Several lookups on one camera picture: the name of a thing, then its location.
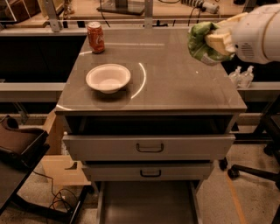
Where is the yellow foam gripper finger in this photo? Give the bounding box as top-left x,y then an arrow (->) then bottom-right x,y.
217,12 -> 247,32
205,32 -> 235,56

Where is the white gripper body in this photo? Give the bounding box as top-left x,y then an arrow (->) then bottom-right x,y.
232,3 -> 280,64

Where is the green jalapeno chip bag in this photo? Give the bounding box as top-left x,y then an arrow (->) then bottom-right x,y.
187,22 -> 234,66

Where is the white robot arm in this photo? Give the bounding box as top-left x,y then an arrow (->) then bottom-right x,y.
204,3 -> 280,64

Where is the red coke can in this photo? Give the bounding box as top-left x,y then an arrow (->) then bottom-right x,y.
87,22 -> 105,53

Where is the white power strip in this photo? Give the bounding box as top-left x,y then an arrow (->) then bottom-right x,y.
180,0 -> 220,14

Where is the clear sanitizer bottle left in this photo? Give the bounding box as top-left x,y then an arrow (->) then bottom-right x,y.
228,66 -> 242,88

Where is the clear sanitizer bottle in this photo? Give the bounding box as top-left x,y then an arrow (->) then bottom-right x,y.
228,66 -> 242,88
238,66 -> 254,88

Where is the clear sanitizer bottle right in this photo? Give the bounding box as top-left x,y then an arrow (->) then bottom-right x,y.
238,66 -> 254,88

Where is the black office chair base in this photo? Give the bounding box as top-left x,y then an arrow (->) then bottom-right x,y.
219,98 -> 280,224

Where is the grey drawer cabinet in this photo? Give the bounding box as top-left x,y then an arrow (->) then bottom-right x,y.
54,27 -> 248,224

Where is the white paper bowl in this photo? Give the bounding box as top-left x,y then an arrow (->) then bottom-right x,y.
86,64 -> 131,94

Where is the grey top drawer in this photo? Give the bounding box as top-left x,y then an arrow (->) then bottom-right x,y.
63,134 -> 235,161

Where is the grey open bottom drawer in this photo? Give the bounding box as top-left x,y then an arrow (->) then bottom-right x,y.
96,181 -> 203,224

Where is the grey middle drawer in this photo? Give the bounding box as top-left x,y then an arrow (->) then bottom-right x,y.
82,162 -> 214,181

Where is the cardboard box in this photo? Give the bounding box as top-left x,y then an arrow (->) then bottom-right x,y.
41,111 -> 90,186

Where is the black floor cable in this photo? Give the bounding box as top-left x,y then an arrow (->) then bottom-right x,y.
30,170 -> 80,224

